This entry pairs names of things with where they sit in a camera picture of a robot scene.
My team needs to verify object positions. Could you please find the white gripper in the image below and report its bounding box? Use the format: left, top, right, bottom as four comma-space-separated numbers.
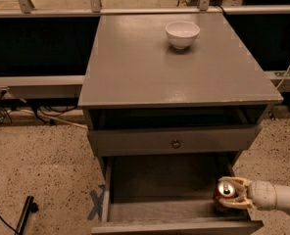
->
218, 176, 276, 211

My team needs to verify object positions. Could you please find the red coke can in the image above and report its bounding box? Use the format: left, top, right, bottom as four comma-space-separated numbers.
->
213, 181, 236, 212

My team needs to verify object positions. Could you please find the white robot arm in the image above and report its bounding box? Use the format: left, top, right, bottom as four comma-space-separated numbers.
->
214, 176, 290, 215

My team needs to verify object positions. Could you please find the round metal drawer knob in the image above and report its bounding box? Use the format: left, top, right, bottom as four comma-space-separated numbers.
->
171, 139, 181, 149

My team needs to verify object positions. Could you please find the open middle grey drawer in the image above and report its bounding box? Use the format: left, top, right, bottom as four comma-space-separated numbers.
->
91, 153, 264, 235

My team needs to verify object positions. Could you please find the grey drawer cabinet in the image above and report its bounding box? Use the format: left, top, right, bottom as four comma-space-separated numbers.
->
77, 12, 284, 235

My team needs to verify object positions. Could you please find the top grey drawer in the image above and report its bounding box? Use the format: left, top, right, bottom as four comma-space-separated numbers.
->
87, 125, 262, 157

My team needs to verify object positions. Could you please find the blue tape cross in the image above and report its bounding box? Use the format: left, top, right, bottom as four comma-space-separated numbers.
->
87, 184, 106, 220

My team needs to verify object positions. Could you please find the white ceramic bowl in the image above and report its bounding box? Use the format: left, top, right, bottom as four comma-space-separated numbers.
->
166, 21, 200, 49

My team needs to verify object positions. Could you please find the black bar on floor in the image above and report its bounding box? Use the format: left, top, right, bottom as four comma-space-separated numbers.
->
15, 196, 39, 235

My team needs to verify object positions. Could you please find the bundle of black cables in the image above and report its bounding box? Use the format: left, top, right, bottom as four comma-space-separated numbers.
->
0, 87, 79, 127

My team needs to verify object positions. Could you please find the metal railing frame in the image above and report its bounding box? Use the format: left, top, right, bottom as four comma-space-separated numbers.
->
0, 0, 290, 101

